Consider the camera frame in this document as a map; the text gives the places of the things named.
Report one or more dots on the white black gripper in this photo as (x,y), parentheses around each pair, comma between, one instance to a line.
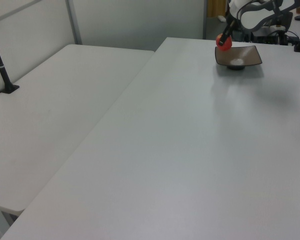
(235,7)

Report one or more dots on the red apple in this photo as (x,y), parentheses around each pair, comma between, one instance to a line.
(227,47)

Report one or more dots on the brown square ceramic plate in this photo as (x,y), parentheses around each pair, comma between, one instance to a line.
(240,53)

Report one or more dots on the yellow panel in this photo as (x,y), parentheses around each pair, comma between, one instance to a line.
(215,7)

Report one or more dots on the black electronics box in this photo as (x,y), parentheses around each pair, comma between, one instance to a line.
(267,37)

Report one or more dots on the black pole stand with base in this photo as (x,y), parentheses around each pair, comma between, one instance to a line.
(2,72)

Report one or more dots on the grey table leg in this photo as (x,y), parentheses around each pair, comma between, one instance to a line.
(0,225)

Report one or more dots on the grey partition edge post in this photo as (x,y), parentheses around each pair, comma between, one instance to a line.
(205,20)

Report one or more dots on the grey metal partition post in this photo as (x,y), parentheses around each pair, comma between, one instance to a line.
(73,22)

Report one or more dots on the grey partition rail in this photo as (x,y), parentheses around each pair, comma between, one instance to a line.
(15,11)

